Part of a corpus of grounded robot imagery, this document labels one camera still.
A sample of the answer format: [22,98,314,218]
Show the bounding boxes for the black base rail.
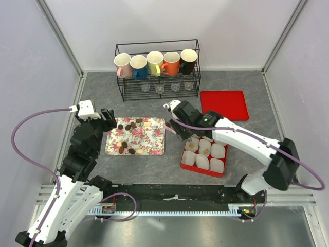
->
[103,184,264,212]

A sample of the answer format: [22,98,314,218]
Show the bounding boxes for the floral serving tray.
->
[105,117,165,156]

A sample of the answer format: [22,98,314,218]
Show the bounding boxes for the pink-tipped metal tongs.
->
[164,122,191,141]

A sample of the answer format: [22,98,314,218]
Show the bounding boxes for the black and red mug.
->
[179,49,198,75]

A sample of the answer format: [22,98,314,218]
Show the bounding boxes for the red chocolate box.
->
[180,134,229,178]

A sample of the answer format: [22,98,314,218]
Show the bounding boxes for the clear glass cup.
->
[141,84,150,92]
[171,82,180,92]
[184,81,194,91]
[154,83,165,94]

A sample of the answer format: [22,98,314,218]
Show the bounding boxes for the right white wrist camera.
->
[163,99,181,111]

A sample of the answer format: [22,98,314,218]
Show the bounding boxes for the pink mug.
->
[114,53,133,79]

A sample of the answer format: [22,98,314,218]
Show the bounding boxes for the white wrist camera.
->
[69,100,101,120]
[163,99,181,111]

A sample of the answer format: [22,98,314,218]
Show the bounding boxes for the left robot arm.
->
[15,105,117,246]

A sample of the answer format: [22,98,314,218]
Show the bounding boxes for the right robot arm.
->
[163,100,299,203]

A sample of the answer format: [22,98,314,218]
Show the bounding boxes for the red box lid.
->
[200,90,249,121]

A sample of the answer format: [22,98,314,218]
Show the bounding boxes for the orange mug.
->
[161,52,180,76]

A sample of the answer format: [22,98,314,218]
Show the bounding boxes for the blue mug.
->
[130,55,149,80]

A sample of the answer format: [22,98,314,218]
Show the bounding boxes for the black wire mug rack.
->
[114,39,201,101]

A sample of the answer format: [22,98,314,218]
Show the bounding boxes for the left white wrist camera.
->
[69,100,101,120]

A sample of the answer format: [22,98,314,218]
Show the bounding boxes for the yellow-green mug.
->
[146,51,164,77]

